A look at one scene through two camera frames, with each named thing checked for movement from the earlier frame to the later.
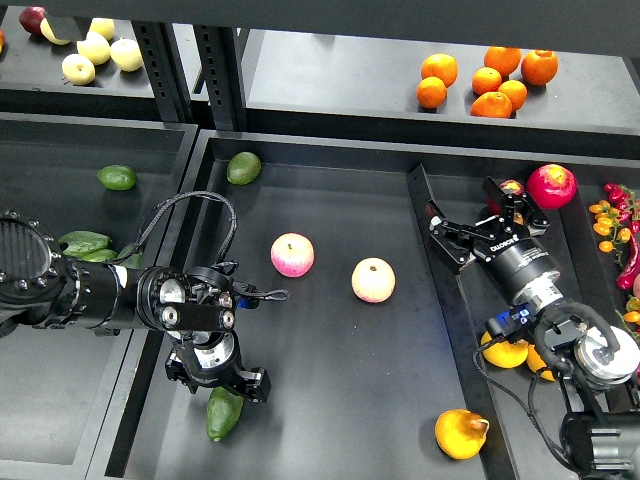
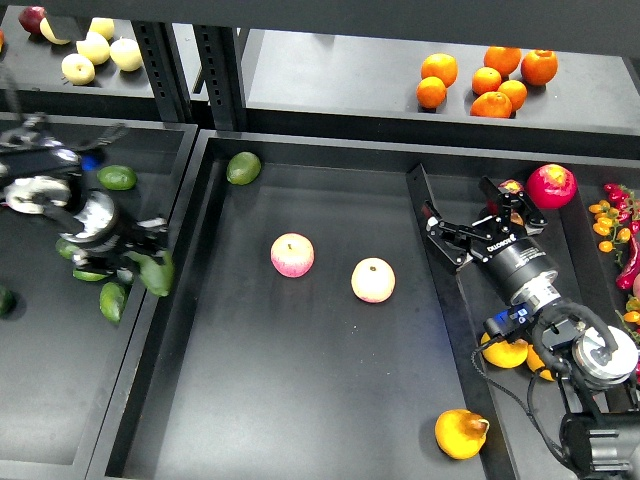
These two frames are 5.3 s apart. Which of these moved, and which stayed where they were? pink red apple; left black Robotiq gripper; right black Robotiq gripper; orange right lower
Moved: left black Robotiq gripper
Stayed: orange right lower; right black Robotiq gripper; pink red apple
